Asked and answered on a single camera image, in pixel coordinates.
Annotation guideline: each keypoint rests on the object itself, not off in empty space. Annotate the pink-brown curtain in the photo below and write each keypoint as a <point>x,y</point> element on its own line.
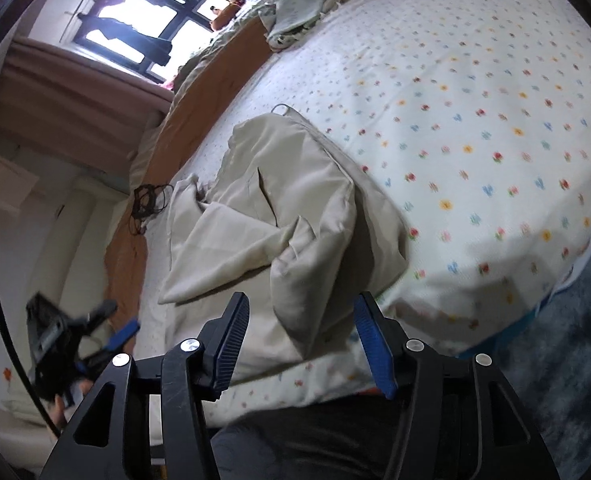
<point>75,95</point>

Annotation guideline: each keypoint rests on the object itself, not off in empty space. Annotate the grey-green folded cloth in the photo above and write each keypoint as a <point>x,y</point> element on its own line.
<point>300,10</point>

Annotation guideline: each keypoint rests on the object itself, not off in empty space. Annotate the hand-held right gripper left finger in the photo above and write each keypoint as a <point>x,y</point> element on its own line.
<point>233,340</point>

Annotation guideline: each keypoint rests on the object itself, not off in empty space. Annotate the person's left hand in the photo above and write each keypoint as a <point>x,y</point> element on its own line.
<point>65,405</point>

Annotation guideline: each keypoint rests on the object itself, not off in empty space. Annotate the person's dark clothing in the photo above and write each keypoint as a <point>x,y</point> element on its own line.
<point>300,440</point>

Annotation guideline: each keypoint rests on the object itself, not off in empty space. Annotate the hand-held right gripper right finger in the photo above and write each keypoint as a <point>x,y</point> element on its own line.
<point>375,345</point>

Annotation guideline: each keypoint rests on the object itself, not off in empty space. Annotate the orange blanket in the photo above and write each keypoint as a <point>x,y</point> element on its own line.
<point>125,255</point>

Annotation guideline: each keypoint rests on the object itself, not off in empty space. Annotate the white floral bed sheet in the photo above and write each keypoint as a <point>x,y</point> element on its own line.
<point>475,110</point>

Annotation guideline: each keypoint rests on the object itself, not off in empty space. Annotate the brown plush toy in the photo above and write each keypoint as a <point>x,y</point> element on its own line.
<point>225,15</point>

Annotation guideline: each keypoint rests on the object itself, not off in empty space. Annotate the window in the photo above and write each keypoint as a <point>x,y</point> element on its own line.
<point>125,20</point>

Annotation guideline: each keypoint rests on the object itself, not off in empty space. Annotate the beige pants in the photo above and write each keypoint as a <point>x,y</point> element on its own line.
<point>275,185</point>

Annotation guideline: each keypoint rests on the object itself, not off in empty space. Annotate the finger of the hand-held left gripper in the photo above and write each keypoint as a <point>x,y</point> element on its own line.
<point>124,334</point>
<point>105,312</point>

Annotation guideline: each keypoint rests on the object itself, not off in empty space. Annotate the blue-grey rug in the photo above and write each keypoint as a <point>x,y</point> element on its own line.
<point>565,385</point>

